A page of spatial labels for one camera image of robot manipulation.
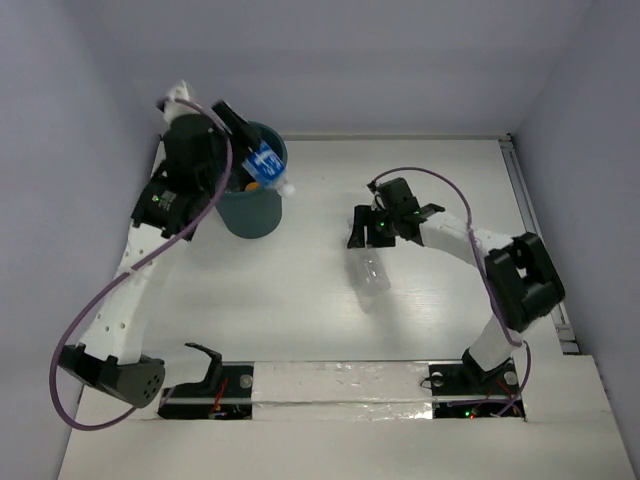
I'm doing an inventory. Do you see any aluminium rail right edge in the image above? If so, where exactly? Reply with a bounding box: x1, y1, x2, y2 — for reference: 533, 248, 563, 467
498, 134, 582, 355

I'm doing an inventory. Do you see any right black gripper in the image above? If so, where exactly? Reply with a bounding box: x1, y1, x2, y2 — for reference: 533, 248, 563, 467
347, 204, 400, 248

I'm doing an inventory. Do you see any blue label bottle white cap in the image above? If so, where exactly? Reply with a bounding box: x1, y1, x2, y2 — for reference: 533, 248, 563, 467
242, 141, 296, 198

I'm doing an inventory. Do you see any silver foil strip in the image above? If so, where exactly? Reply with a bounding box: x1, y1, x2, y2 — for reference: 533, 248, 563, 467
251, 361, 433, 422

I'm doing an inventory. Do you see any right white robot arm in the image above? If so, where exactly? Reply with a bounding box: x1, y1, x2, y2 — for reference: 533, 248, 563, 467
346, 177, 565, 392

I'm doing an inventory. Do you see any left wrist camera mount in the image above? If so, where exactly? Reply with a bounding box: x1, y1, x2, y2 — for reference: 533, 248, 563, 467
156, 80, 197, 125

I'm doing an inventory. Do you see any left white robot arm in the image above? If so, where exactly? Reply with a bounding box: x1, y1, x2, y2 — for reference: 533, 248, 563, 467
50, 99, 261, 409

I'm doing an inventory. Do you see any dark green plastic bin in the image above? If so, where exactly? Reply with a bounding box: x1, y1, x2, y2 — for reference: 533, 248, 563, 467
215, 142, 282, 239

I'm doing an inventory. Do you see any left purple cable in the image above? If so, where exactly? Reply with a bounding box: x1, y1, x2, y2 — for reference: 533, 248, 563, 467
49, 98, 235, 431

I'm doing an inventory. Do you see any orange juice bottle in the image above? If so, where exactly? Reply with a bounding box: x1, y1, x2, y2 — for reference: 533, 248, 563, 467
244, 182, 261, 192

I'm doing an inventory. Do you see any clear crushed bottle white cap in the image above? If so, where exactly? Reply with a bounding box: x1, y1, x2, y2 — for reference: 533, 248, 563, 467
346, 249, 391, 313

